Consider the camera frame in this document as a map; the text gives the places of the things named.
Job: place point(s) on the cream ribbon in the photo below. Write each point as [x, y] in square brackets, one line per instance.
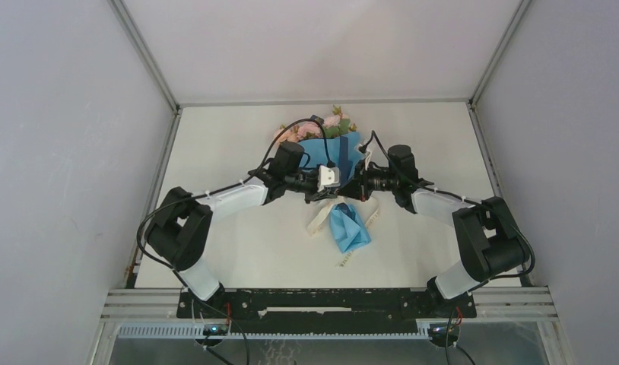
[349, 229]

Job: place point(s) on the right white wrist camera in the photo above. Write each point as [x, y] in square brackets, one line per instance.
[367, 157]

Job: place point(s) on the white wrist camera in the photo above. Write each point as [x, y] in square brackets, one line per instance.
[329, 179]
[367, 157]

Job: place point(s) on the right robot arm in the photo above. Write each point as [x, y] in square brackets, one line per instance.
[489, 242]

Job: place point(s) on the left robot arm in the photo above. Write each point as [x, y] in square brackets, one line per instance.
[175, 234]

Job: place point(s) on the white cable duct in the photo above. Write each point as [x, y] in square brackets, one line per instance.
[190, 331]

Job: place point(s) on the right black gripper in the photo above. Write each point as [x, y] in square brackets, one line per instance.
[360, 180]

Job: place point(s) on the blue wrapping paper sheet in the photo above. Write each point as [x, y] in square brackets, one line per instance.
[335, 139]

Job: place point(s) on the pale pink fake flower stem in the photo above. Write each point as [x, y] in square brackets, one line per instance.
[338, 123]

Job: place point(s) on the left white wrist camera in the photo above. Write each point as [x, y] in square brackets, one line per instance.
[329, 179]

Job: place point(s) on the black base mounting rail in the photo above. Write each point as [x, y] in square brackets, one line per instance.
[301, 310]

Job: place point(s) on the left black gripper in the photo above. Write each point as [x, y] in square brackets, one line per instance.
[315, 195]

